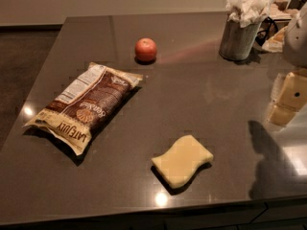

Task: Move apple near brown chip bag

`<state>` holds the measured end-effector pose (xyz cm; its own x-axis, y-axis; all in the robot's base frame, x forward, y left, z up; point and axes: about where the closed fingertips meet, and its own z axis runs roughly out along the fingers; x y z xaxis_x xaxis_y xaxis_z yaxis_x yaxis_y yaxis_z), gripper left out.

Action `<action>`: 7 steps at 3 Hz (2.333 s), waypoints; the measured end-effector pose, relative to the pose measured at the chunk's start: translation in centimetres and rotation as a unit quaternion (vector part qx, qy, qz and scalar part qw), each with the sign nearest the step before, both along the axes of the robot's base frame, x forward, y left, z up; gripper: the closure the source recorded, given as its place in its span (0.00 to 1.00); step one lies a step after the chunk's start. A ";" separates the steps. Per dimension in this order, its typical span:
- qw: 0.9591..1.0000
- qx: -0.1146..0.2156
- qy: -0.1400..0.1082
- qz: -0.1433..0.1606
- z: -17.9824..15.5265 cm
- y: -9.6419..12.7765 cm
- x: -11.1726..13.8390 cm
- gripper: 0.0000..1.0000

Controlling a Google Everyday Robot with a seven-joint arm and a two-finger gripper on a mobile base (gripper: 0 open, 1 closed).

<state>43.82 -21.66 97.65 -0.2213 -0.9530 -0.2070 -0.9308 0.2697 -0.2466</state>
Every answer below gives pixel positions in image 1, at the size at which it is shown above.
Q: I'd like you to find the red apple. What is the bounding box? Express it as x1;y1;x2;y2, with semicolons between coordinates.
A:
134;38;157;62

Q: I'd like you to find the black wire basket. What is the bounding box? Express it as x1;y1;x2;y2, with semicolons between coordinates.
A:
255;17;287;46

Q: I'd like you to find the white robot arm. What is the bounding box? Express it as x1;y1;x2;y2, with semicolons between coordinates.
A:
266;6;307;130

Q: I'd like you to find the metal napkin bucket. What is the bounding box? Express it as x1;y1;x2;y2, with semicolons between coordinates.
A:
219;20;261;61

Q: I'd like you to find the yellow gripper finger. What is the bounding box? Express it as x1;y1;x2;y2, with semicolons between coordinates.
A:
267;68;307;127

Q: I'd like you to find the yellow sponge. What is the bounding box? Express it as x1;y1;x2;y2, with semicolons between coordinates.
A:
152;135;214;189

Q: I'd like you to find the brown chip bag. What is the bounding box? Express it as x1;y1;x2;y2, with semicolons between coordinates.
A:
26;62;143;155

